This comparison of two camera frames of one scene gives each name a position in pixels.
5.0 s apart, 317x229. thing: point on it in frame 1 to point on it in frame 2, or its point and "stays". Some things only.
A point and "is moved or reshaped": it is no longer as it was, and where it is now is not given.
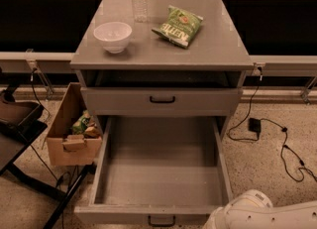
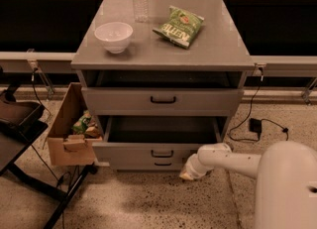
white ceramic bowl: (113, 36) stays
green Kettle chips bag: (179, 27) stays
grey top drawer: (161, 101) stays
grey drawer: (158, 171) is moved or reshaped
